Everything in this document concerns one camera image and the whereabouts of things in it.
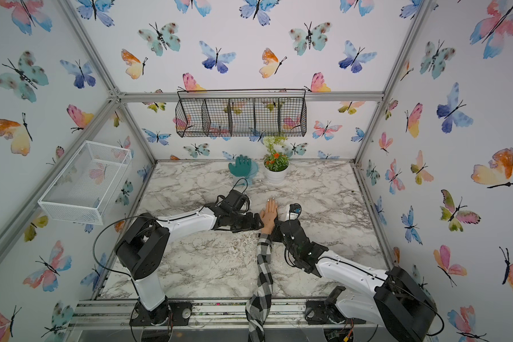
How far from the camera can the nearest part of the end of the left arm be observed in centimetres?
69

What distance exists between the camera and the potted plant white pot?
1.00m

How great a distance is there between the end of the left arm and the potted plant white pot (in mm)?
279
